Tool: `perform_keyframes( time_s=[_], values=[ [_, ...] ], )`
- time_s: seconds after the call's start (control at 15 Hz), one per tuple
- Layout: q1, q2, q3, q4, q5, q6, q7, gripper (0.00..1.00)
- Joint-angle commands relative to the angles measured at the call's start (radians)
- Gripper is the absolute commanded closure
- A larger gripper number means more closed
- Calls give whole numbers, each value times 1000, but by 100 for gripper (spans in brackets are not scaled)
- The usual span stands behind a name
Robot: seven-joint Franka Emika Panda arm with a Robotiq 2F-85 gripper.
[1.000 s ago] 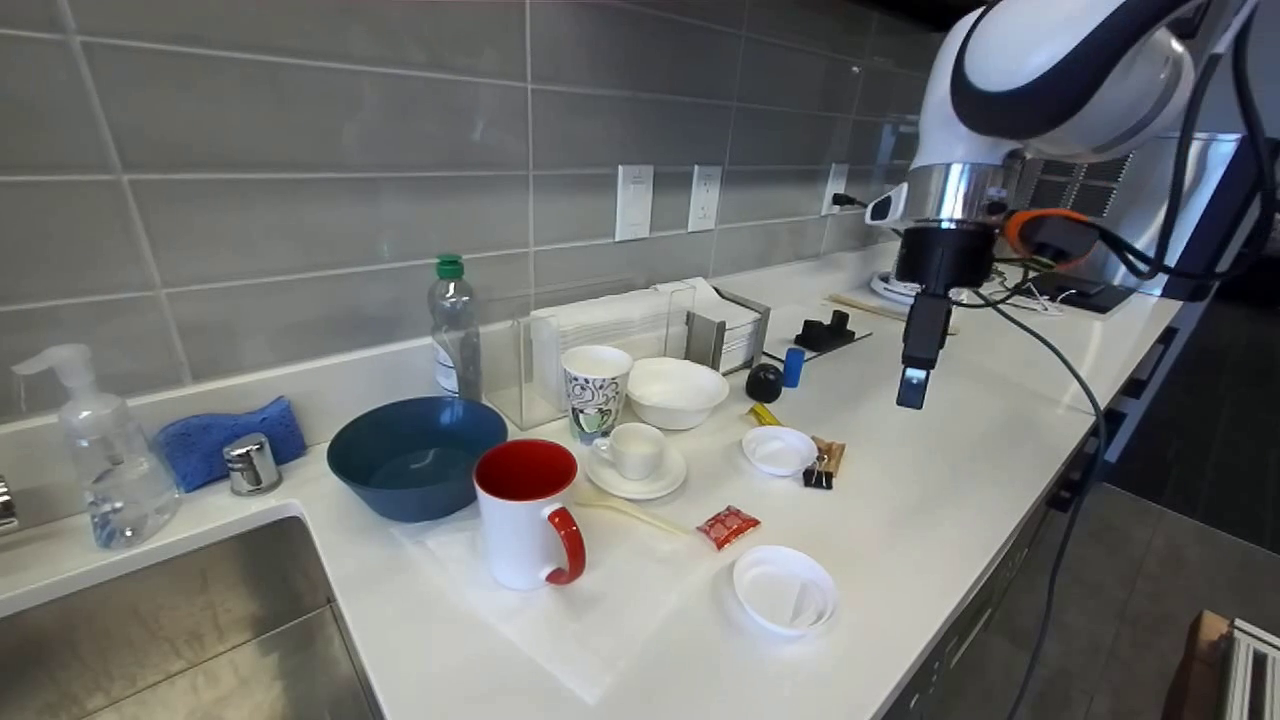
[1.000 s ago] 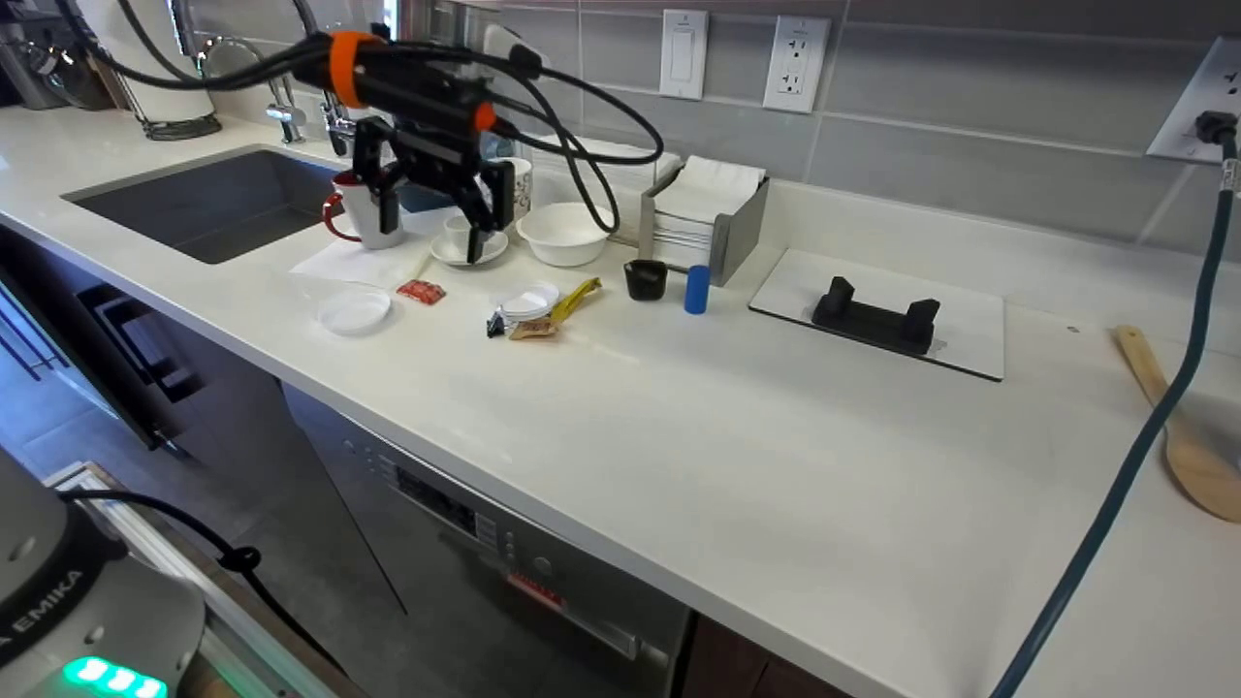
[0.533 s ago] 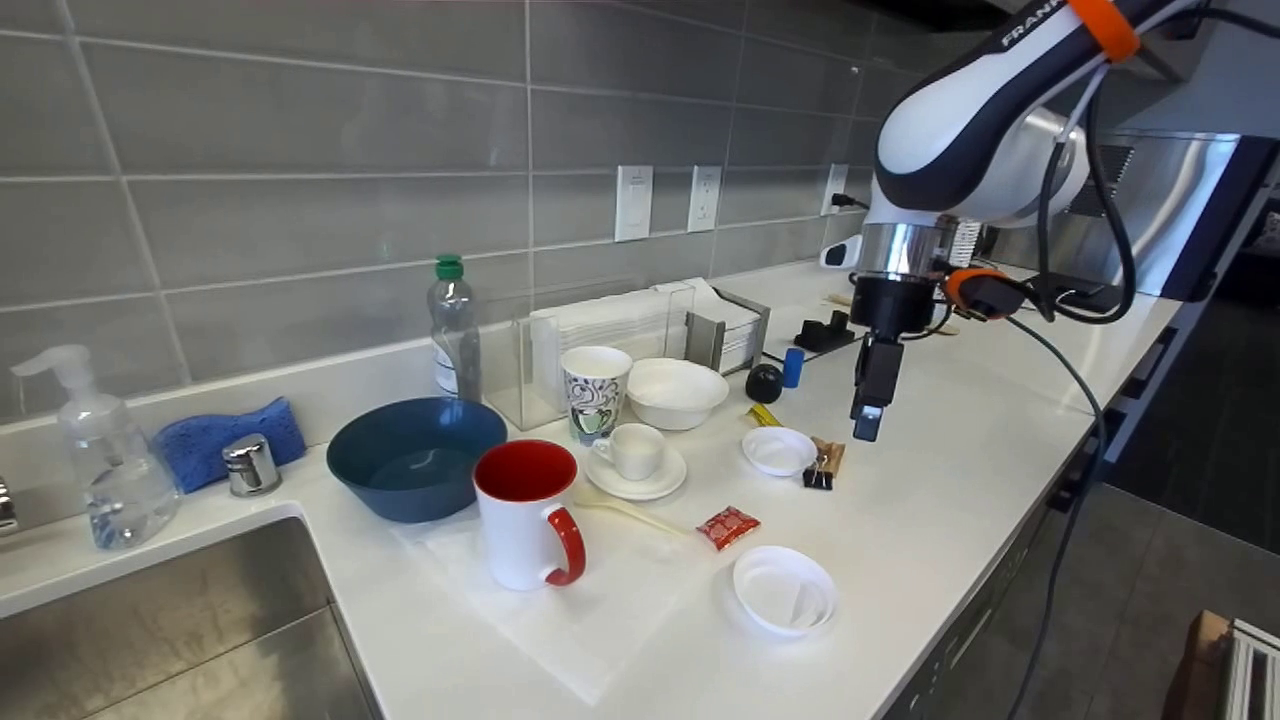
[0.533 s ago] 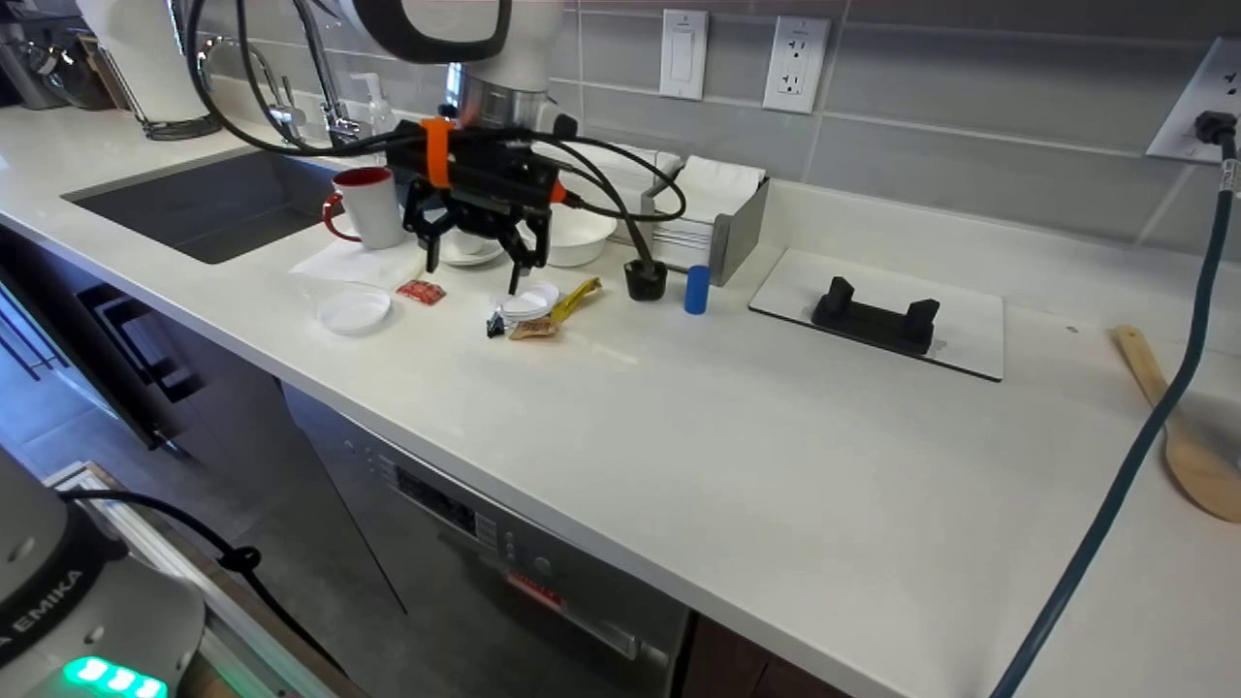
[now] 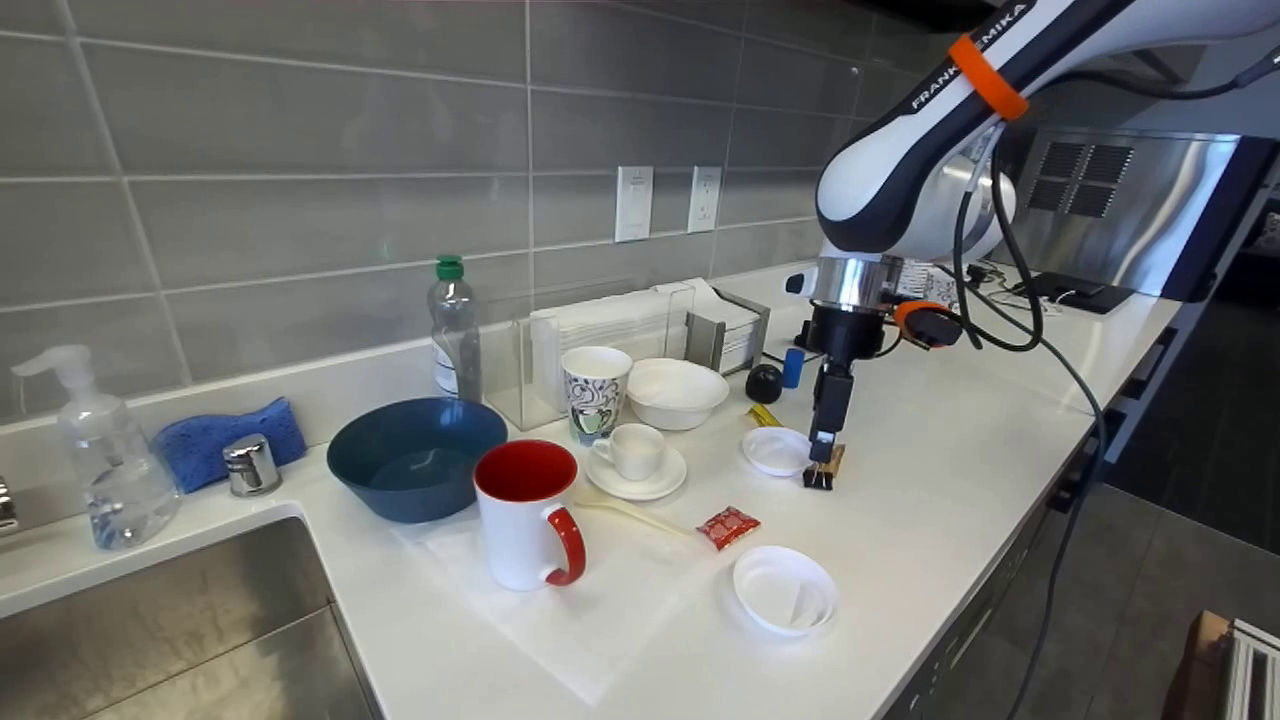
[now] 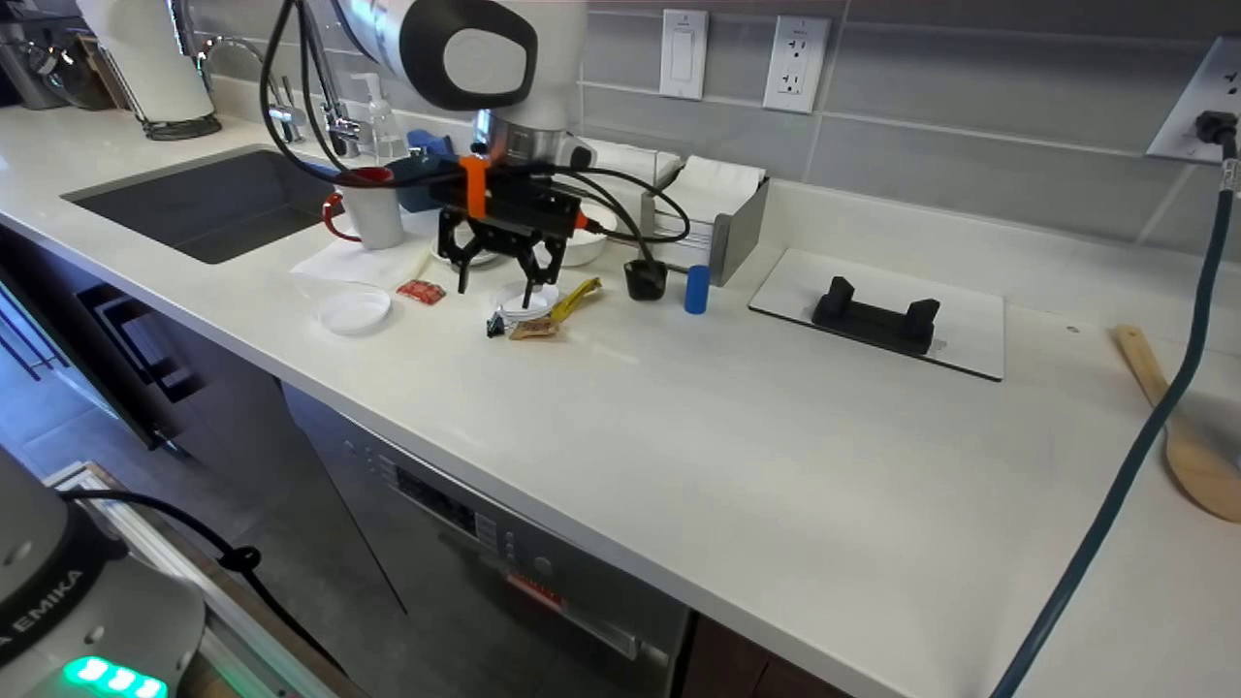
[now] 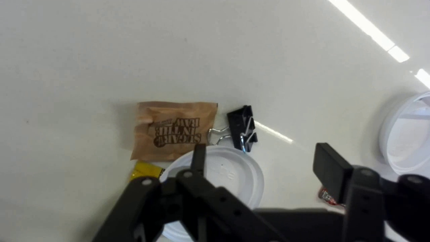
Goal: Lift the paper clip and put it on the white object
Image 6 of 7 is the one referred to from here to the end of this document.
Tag chrome faucet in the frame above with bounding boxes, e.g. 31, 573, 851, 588
190, 28, 319, 146

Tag wooden spatula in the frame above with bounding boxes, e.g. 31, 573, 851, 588
1107, 323, 1241, 526

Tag white wall outlet plate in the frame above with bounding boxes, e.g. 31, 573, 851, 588
761, 11, 835, 115

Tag dark blue bowl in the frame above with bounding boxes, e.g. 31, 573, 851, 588
392, 151, 457, 214

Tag white outlet plate with plug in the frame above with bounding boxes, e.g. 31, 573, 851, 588
1144, 29, 1241, 166

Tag blue plastic cylinder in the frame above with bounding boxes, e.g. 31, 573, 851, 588
678, 258, 717, 323

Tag grey robot base green light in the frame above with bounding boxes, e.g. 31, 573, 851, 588
0, 440, 214, 698

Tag white cutting mat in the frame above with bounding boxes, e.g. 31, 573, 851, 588
288, 236, 445, 296

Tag steel kitchen sink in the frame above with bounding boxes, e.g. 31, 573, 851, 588
62, 143, 342, 270

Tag black drawer handle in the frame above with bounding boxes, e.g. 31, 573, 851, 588
73, 279, 204, 407

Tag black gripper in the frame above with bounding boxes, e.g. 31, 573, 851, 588
434, 161, 583, 315

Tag stainless dishwasher front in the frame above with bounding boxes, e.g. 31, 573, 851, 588
277, 385, 698, 698

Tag teal power cable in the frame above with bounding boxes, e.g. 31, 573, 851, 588
983, 155, 1241, 698

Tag small white plastic bowl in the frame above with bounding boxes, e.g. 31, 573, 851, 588
315, 281, 394, 342

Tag white wall switch plate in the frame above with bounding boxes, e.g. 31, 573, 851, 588
656, 3, 714, 104

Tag black power plug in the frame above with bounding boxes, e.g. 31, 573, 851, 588
1190, 107, 1241, 166

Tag black floor cable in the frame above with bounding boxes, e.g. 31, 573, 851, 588
55, 482, 350, 677

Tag black bracket holder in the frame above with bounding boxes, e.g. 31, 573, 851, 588
805, 270, 947, 359

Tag black robot arm cables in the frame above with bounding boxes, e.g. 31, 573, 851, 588
254, 0, 698, 253

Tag yellow small item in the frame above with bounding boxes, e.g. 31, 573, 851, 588
548, 270, 607, 330

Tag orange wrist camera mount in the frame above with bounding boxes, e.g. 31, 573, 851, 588
457, 151, 501, 219

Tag white mug red handle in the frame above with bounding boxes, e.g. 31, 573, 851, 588
319, 161, 412, 255

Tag black round knob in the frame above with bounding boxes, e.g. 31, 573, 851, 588
619, 255, 672, 305

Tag white paper sheet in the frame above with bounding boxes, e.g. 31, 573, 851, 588
744, 245, 1013, 389

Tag red sauce packet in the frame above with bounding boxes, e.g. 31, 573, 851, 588
392, 276, 451, 308

